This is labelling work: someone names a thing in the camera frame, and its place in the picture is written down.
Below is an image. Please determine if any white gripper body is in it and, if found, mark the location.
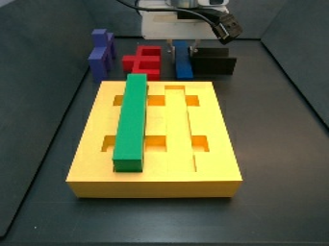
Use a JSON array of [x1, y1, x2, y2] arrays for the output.
[[140, 0, 230, 39]]

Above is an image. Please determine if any blue long block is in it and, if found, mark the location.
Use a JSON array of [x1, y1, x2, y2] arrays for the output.
[[174, 40, 194, 80]]

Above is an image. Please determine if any purple notched block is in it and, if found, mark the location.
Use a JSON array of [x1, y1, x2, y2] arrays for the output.
[[87, 29, 115, 83]]

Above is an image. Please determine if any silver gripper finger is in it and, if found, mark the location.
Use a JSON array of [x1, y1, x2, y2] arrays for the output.
[[189, 39, 201, 54], [168, 39, 176, 54]]

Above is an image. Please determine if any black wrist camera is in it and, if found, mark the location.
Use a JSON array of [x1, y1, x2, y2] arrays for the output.
[[178, 9, 244, 44]]

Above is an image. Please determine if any black notched block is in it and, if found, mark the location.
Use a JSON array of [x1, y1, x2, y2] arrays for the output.
[[190, 48, 237, 75]]

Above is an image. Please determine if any green long block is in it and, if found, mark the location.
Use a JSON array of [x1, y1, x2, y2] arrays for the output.
[[113, 74, 149, 172]]

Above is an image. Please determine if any red notched block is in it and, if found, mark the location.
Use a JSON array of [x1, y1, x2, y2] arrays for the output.
[[122, 45, 162, 81]]

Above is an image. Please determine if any yellow slotted board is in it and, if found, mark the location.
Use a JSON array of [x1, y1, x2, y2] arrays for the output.
[[67, 81, 244, 198]]

